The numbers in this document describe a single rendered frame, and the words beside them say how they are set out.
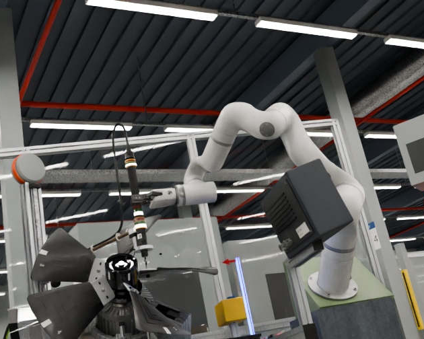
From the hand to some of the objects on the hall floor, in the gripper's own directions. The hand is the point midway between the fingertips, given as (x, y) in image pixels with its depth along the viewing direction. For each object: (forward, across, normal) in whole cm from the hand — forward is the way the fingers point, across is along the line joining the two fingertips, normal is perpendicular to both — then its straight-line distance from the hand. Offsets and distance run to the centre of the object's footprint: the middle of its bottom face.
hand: (136, 200), depth 235 cm
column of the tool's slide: (+40, -59, +147) cm, 164 cm away
